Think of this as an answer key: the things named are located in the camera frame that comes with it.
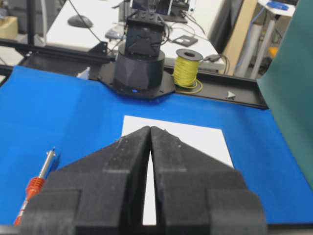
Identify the white foam board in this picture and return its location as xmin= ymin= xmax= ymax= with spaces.
xmin=118 ymin=116 xmax=234 ymax=231

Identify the dark green backdrop sheet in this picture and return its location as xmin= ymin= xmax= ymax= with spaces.
xmin=257 ymin=0 xmax=313 ymax=186

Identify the white background desk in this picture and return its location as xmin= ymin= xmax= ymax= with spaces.
xmin=45 ymin=0 xmax=226 ymax=71

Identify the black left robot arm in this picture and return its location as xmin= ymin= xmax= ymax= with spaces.
xmin=98 ymin=0 xmax=175 ymax=99

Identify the blue table mat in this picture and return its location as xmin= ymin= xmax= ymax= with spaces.
xmin=0 ymin=66 xmax=313 ymax=225

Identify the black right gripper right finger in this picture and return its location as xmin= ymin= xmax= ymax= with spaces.
xmin=151 ymin=127 xmax=267 ymax=235

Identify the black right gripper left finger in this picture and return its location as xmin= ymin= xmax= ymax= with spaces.
xmin=22 ymin=126 xmax=150 ymax=235

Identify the black square pad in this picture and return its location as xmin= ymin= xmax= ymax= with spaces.
xmin=171 ymin=35 xmax=198 ymax=47

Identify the black computer mouse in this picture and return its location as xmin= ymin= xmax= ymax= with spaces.
xmin=67 ymin=15 xmax=93 ymax=28

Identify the yellow wire spool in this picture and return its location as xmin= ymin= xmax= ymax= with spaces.
xmin=172 ymin=48 xmax=203 ymax=94

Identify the black aluminium table frame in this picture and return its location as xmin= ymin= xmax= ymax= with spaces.
xmin=0 ymin=39 xmax=268 ymax=110

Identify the orange handled soldering iron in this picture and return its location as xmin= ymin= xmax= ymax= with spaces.
xmin=13 ymin=147 xmax=56 ymax=227

